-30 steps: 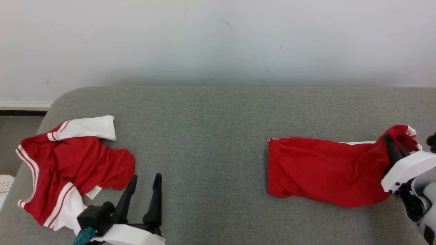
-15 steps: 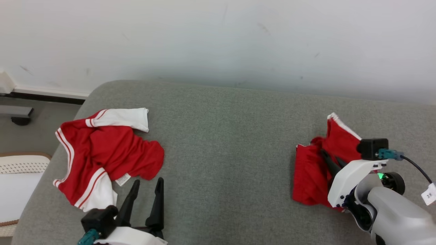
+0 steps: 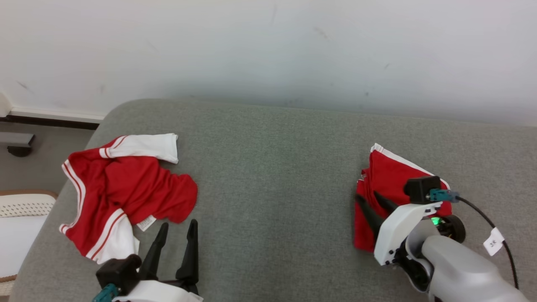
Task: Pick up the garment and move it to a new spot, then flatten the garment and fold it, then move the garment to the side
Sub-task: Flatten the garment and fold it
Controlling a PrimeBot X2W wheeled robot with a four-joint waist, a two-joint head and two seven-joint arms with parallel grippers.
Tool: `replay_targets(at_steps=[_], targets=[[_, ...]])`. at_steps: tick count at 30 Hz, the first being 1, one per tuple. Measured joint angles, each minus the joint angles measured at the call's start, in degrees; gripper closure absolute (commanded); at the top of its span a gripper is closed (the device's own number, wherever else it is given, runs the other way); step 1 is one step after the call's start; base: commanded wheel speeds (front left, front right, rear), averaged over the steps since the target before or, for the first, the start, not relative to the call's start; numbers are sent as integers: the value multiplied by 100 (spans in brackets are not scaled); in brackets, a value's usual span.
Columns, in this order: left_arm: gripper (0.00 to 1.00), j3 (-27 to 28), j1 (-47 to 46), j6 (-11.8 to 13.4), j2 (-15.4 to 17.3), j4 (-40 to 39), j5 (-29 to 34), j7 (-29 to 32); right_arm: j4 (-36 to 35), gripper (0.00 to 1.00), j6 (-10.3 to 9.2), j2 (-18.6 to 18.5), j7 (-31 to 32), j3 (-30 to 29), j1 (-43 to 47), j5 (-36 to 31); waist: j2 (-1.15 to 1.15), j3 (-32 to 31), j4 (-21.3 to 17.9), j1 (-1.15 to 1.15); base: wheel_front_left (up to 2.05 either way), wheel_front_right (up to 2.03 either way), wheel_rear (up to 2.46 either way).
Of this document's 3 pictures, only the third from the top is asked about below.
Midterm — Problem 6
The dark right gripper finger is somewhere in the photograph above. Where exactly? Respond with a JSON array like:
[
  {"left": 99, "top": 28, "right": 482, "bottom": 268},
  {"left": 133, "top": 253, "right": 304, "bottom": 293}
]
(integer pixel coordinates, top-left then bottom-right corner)
[
  {"left": 355, "top": 195, "right": 385, "bottom": 236},
  {"left": 373, "top": 191, "right": 399, "bottom": 213}
]

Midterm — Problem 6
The grey fabric sofa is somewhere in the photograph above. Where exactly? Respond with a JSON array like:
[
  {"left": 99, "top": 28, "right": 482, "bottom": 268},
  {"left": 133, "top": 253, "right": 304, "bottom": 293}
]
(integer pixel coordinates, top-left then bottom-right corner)
[{"left": 8, "top": 99, "right": 537, "bottom": 302}]

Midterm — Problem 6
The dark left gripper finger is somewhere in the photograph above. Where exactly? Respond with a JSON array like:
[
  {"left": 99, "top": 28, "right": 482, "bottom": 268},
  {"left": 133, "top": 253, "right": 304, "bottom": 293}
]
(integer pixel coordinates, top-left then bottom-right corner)
[
  {"left": 175, "top": 219, "right": 199, "bottom": 286},
  {"left": 141, "top": 222, "right": 169, "bottom": 281}
]

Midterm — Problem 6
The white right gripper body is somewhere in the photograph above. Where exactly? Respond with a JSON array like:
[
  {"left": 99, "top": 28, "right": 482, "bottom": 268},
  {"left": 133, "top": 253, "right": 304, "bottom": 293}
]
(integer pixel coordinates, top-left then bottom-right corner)
[{"left": 373, "top": 201, "right": 443, "bottom": 267}]

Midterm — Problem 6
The red t-shirt with white sleeves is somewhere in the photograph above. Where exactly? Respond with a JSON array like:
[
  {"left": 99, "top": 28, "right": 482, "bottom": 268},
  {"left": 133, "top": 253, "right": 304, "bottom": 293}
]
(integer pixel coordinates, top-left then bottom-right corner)
[{"left": 59, "top": 133, "right": 198, "bottom": 265}]

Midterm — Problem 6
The red jersey with white trim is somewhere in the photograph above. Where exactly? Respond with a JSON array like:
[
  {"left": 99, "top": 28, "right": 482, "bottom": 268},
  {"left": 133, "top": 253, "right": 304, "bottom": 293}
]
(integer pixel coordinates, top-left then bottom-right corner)
[{"left": 354, "top": 143, "right": 453, "bottom": 253}]

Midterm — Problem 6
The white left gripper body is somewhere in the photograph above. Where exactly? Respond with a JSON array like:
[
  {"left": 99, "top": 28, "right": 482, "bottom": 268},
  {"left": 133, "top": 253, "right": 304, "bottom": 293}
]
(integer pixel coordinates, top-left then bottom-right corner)
[{"left": 111, "top": 278, "right": 204, "bottom": 302}]

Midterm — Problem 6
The white perforated laundry basket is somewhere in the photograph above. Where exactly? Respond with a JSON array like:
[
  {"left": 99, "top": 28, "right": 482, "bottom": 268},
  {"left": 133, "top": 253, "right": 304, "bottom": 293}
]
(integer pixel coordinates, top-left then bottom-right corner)
[{"left": 0, "top": 190, "right": 58, "bottom": 297}]

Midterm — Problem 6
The black skirting strip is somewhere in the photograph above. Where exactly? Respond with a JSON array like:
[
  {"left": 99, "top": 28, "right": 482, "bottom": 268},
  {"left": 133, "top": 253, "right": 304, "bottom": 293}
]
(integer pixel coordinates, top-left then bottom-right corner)
[{"left": 0, "top": 114, "right": 102, "bottom": 130}]

